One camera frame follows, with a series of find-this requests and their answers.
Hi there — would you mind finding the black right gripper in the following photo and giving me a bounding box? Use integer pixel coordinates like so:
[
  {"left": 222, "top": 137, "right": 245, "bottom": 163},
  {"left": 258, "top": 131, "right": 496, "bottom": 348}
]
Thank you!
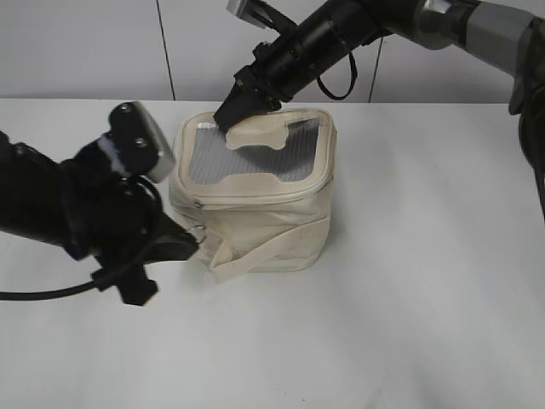
[{"left": 214, "top": 1, "right": 383, "bottom": 129}]

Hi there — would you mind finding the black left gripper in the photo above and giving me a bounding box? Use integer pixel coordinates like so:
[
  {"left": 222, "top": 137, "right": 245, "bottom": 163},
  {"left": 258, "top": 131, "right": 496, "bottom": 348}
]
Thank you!
[{"left": 59, "top": 140, "right": 198, "bottom": 306}]

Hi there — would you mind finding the cream canvas zipper bag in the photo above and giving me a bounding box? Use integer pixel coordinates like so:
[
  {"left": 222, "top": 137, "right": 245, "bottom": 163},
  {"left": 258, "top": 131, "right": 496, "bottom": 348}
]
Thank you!
[{"left": 169, "top": 109, "right": 337, "bottom": 281}]

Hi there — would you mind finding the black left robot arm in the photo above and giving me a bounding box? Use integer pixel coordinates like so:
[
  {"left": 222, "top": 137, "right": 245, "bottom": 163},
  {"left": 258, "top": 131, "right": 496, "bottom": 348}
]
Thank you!
[{"left": 1, "top": 135, "right": 199, "bottom": 306}]

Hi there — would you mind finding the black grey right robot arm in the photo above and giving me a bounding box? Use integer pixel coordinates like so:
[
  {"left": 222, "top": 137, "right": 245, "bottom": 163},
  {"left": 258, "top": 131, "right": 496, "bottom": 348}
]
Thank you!
[{"left": 214, "top": 0, "right": 544, "bottom": 192}]

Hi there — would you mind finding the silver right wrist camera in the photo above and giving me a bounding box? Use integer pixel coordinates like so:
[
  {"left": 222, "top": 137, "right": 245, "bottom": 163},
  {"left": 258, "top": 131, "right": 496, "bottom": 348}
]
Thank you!
[{"left": 227, "top": 0, "right": 275, "bottom": 29}]

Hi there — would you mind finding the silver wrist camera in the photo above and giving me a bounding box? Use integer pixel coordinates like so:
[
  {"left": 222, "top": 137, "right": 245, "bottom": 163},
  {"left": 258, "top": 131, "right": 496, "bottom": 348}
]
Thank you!
[
  {"left": 106, "top": 101, "right": 175, "bottom": 183},
  {"left": 227, "top": 0, "right": 275, "bottom": 29}
]

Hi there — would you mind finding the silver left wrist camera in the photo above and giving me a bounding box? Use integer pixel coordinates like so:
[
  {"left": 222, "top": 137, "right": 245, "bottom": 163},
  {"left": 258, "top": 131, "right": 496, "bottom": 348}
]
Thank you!
[{"left": 106, "top": 101, "right": 175, "bottom": 183}]

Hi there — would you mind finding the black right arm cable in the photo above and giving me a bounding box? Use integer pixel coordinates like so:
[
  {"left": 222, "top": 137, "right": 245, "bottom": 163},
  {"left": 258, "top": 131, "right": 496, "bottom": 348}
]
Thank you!
[{"left": 317, "top": 40, "right": 359, "bottom": 101}]

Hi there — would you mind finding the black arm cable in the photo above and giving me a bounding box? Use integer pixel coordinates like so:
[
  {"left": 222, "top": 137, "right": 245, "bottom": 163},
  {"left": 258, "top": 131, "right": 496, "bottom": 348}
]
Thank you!
[
  {"left": 317, "top": 40, "right": 359, "bottom": 101},
  {"left": 0, "top": 272, "right": 112, "bottom": 302}
]

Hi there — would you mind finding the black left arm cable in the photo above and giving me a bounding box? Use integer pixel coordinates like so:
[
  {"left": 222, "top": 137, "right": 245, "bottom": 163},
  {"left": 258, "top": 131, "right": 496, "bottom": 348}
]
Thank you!
[{"left": 0, "top": 272, "right": 112, "bottom": 302}]

